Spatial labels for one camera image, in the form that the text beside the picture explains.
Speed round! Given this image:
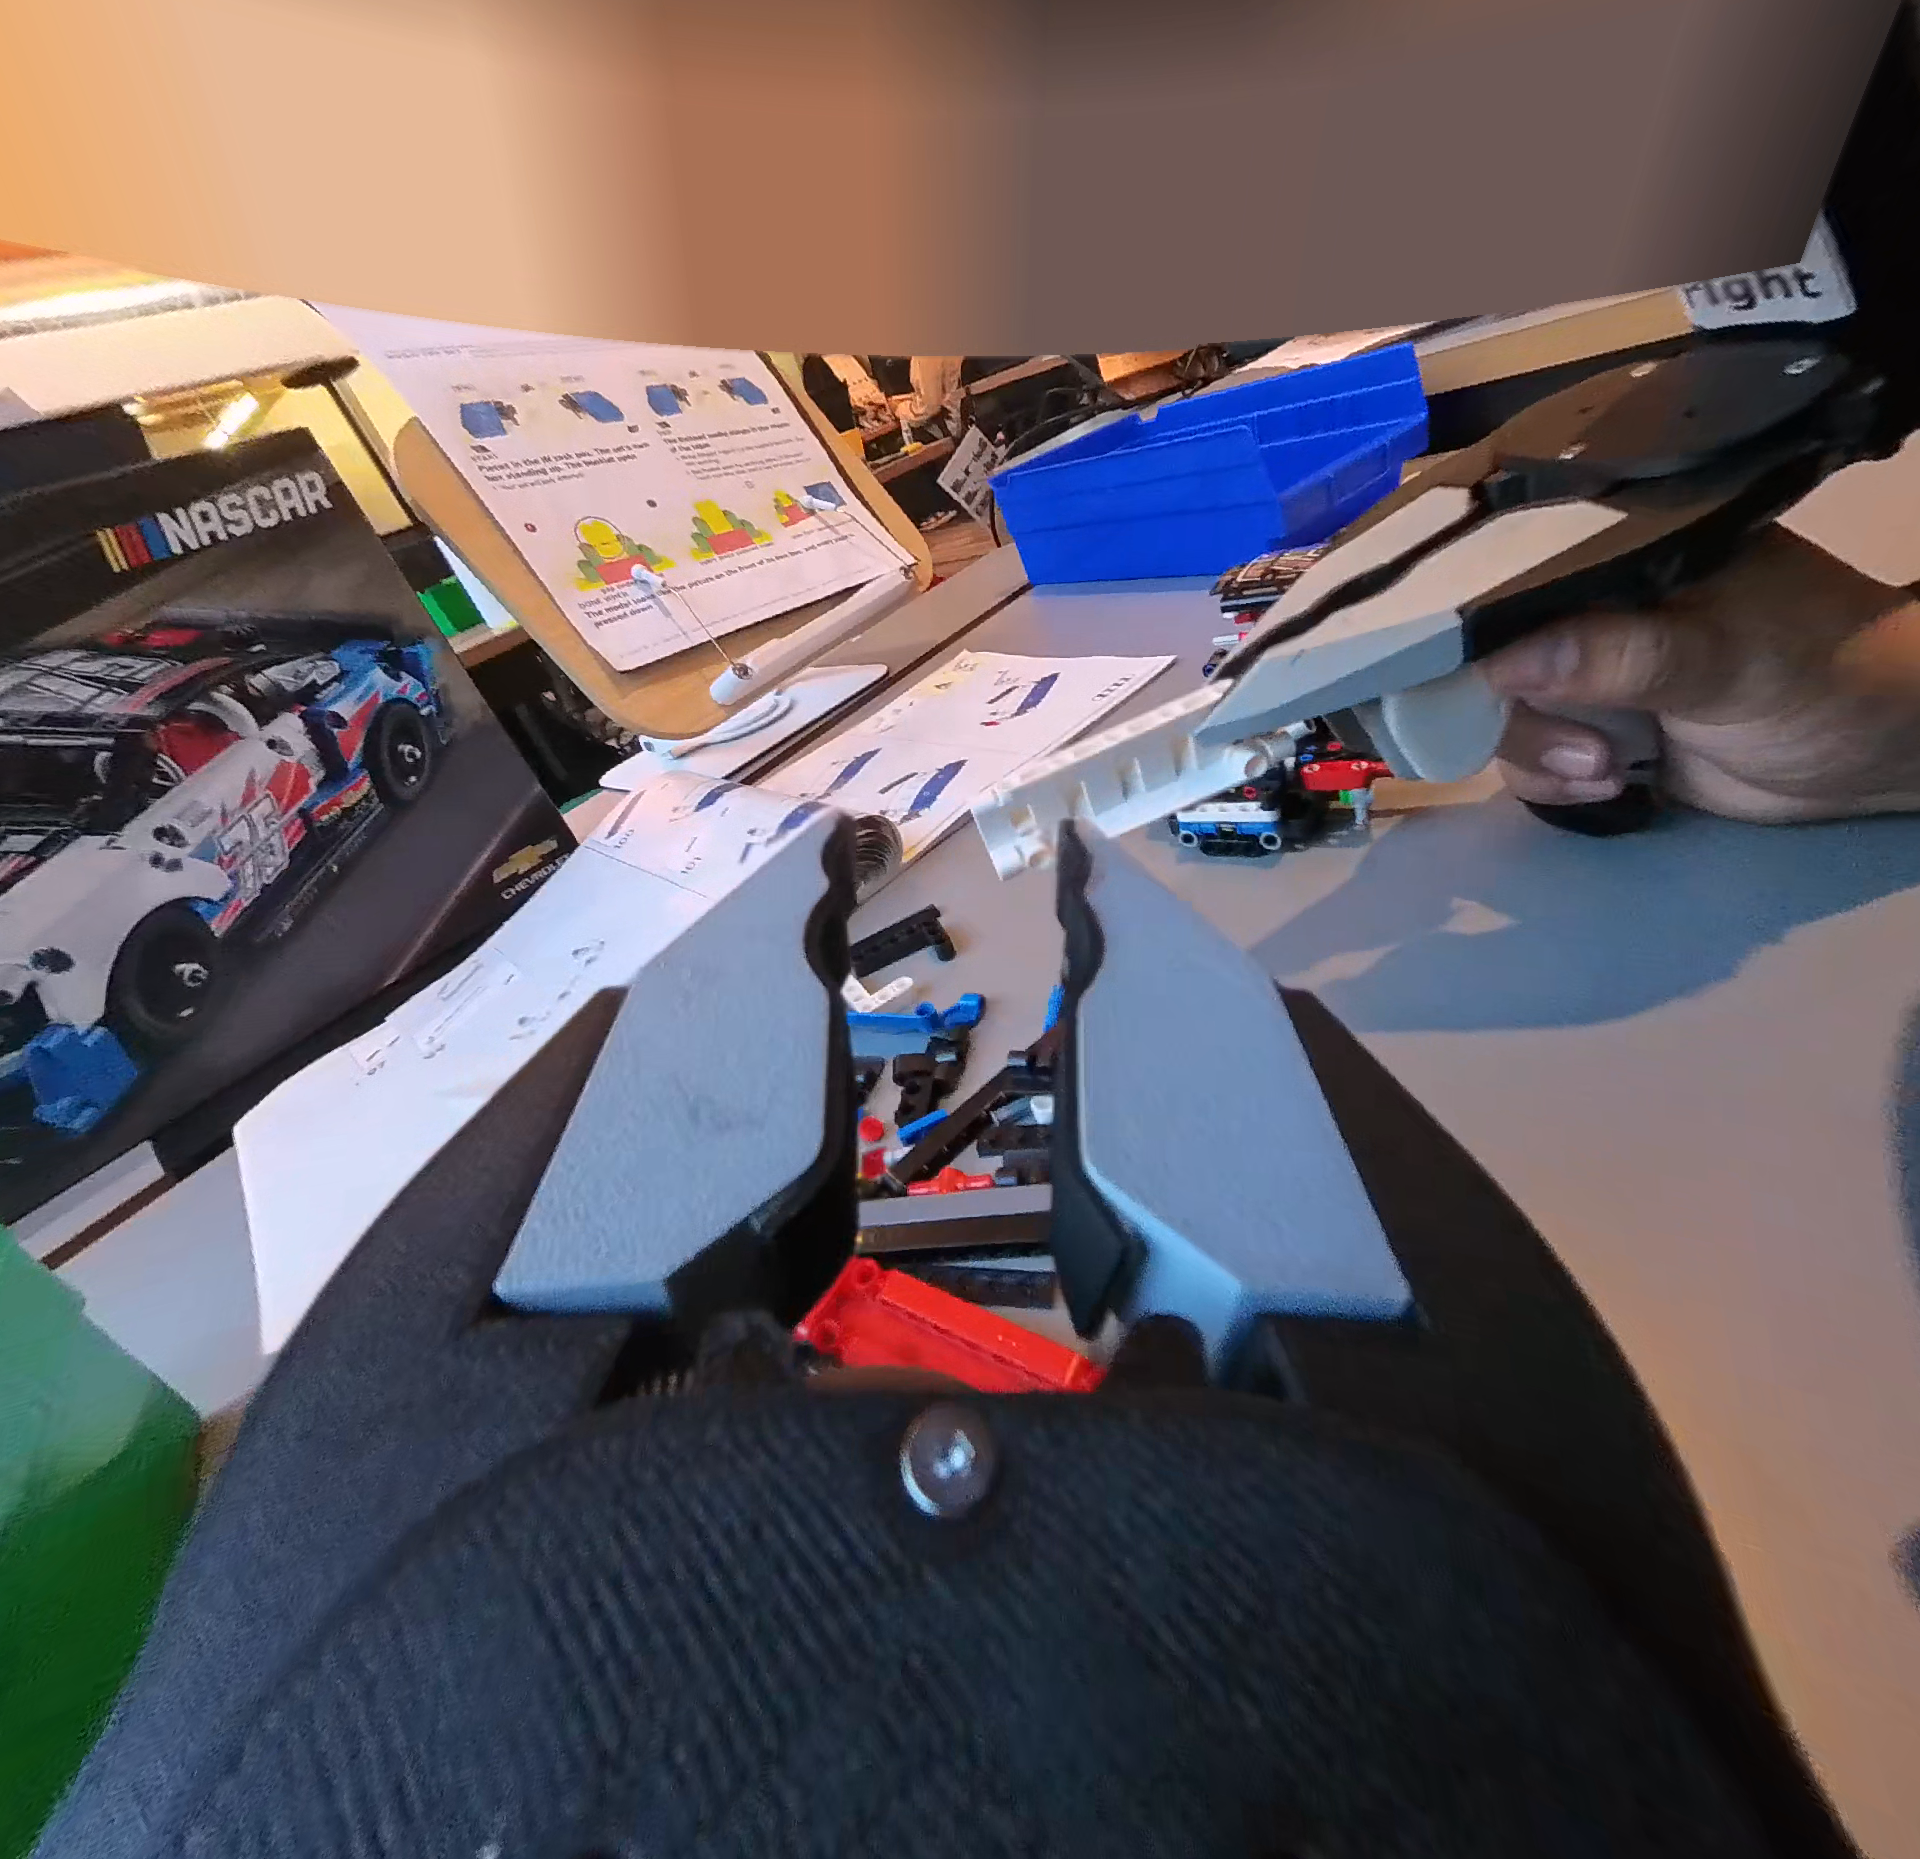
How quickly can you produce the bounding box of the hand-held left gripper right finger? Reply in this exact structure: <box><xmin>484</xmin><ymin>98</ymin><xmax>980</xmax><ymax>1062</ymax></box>
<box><xmin>1049</xmin><ymin>820</ymin><xmax>1419</xmax><ymax>1386</ymax></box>

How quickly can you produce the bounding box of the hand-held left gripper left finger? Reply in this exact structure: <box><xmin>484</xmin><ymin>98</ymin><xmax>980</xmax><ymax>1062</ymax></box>
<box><xmin>490</xmin><ymin>811</ymin><xmax>860</xmax><ymax>1328</ymax></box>

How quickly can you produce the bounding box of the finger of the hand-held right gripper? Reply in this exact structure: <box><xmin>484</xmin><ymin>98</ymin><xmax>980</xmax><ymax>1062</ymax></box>
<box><xmin>1213</xmin><ymin>454</ymin><xmax>1505</xmax><ymax>664</ymax></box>
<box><xmin>1194</xmin><ymin>503</ymin><xmax>1632</xmax><ymax>748</ymax></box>

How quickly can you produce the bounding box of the pile of mixed toy bricks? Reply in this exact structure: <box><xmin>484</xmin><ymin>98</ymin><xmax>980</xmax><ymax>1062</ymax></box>
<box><xmin>840</xmin><ymin>898</ymin><xmax>1103</xmax><ymax>1396</ymax></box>

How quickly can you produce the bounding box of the white long toy panel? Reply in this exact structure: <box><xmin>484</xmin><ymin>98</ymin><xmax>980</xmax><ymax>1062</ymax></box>
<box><xmin>972</xmin><ymin>720</ymin><xmax>1308</xmax><ymax>883</ymax></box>

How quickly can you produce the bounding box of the grey desk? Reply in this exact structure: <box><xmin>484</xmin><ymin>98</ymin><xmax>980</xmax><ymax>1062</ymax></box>
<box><xmin>0</xmin><ymin>539</ymin><xmax>1920</xmax><ymax>1859</ymax></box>

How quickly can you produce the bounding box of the person's right hand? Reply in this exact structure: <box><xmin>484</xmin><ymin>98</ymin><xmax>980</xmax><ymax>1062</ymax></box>
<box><xmin>1482</xmin><ymin>532</ymin><xmax>1920</xmax><ymax>828</ymax></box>

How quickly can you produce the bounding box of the blue plastic bin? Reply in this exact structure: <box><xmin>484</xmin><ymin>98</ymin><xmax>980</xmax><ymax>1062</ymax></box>
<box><xmin>1109</xmin><ymin>343</ymin><xmax>1426</xmax><ymax>452</ymax></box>
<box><xmin>990</xmin><ymin>426</ymin><xmax>1426</xmax><ymax>586</ymax></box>

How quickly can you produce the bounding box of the partly built toy car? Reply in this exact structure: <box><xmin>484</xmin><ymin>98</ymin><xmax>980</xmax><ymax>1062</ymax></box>
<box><xmin>1166</xmin><ymin>545</ymin><xmax>1388</xmax><ymax>857</ymax></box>

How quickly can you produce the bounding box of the blue curved toy panel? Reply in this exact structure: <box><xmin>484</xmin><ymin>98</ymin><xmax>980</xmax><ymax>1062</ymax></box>
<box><xmin>844</xmin><ymin>988</ymin><xmax>987</xmax><ymax>1044</ymax></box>

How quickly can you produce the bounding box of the thick building instruction booklet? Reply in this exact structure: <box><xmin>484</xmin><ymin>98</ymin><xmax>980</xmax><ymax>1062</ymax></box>
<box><xmin>232</xmin><ymin>651</ymin><xmax>1180</xmax><ymax>1358</ymax></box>

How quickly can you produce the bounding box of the black angled toy beam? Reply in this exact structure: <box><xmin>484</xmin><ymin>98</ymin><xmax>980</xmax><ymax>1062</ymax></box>
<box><xmin>849</xmin><ymin>902</ymin><xmax>960</xmax><ymax>981</ymax></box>

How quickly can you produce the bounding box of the red long toy panel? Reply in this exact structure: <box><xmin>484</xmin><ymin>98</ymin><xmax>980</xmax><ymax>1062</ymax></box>
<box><xmin>791</xmin><ymin>1260</ymin><xmax>1103</xmax><ymax>1393</ymax></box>

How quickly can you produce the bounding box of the wooden book stand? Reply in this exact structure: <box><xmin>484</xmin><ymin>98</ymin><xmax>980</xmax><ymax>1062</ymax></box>
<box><xmin>353</xmin><ymin>344</ymin><xmax>932</xmax><ymax>758</ymax></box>

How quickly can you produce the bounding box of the printed instruction sheet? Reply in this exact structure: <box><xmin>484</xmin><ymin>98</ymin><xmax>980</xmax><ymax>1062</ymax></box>
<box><xmin>405</xmin><ymin>347</ymin><xmax>918</xmax><ymax>675</ymax></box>

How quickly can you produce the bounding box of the black toy car box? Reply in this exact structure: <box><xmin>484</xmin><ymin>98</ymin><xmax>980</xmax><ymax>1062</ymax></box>
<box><xmin>0</xmin><ymin>283</ymin><xmax>579</xmax><ymax>1232</ymax></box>

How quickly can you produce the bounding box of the green plastic bin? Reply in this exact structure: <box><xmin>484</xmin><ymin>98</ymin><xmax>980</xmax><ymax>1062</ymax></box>
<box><xmin>0</xmin><ymin>1230</ymin><xmax>203</xmax><ymax>1786</ymax></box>

